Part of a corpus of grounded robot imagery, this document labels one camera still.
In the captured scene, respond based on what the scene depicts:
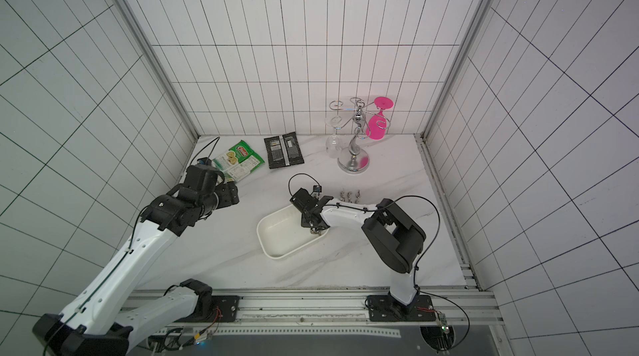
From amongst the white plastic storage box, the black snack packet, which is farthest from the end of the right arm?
the black snack packet

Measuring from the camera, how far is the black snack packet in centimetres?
112

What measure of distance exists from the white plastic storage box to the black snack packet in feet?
0.87

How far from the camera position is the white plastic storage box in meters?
0.83

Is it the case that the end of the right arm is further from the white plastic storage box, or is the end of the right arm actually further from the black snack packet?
the black snack packet
